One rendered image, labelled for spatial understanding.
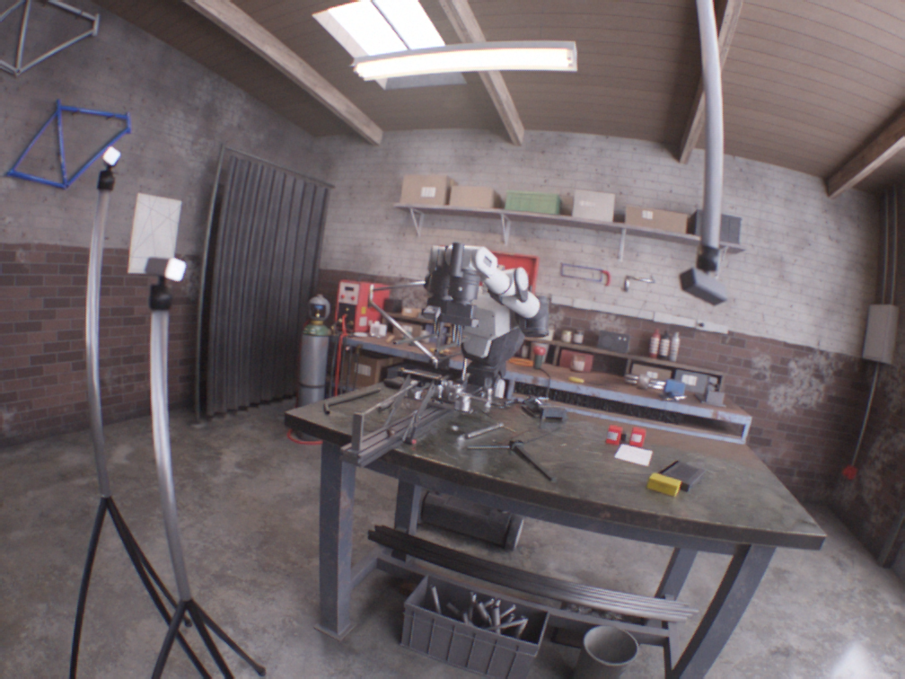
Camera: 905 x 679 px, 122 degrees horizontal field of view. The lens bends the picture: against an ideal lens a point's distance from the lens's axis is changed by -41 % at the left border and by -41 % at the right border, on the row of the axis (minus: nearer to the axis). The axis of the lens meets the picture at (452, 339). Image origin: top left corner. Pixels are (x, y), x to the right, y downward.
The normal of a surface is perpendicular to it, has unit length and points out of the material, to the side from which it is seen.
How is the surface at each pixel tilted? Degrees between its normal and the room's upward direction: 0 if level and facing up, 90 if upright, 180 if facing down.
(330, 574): 90
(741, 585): 90
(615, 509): 90
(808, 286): 90
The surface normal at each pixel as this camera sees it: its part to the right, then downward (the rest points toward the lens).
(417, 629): -0.36, 0.07
